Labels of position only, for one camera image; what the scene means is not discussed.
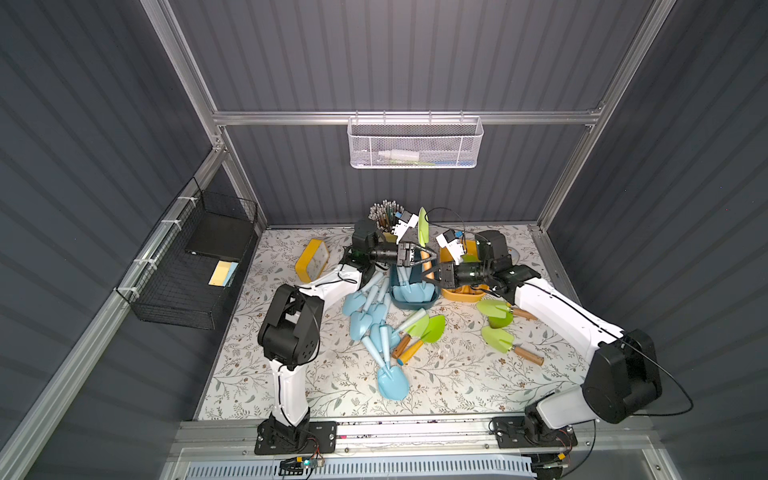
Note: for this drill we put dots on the black notebook in basket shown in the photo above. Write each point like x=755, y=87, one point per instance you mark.
x=219, y=236

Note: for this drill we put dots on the bundle of colored pencils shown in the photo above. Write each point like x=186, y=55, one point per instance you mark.
x=386, y=214

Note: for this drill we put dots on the white mesh wall basket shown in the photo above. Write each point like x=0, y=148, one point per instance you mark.
x=443, y=143

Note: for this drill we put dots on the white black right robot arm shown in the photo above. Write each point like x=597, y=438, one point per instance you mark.
x=623, y=376

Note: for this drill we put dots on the teal storage box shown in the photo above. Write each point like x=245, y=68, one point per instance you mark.
x=409, y=291

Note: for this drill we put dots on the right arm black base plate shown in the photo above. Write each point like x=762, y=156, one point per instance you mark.
x=521, y=431

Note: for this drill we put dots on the small green circuit board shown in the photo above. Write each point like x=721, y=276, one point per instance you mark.
x=300, y=466

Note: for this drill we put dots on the black wire wall basket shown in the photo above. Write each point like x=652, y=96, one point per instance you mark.
x=172, y=286

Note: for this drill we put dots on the yellow sticky note pad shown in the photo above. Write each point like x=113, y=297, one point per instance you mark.
x=223, y=274

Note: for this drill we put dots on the green shovel brown handle front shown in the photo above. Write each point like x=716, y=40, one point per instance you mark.
x=423, y=238

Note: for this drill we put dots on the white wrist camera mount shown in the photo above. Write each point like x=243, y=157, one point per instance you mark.
x=451, y=246

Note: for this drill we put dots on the green shovel wooden handle right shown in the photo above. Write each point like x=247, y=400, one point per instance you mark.
x=504, y=342

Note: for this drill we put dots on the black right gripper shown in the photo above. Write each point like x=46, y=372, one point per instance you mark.
x=447, y=275

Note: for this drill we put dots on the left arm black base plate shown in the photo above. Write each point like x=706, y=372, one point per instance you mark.
x=275, y=438

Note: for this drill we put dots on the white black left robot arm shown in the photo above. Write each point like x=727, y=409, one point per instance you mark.
x=290, y=333

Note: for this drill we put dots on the light blue shovel front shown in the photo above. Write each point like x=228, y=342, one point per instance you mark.
x=392, y=382

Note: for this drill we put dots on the yellow storage box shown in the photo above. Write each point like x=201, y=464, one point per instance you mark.
x=466, y=294

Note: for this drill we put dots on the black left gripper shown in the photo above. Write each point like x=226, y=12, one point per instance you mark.
x=405, y=255

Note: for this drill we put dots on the white bottle in mesh basket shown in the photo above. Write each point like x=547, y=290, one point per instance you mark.
x=400, y=156

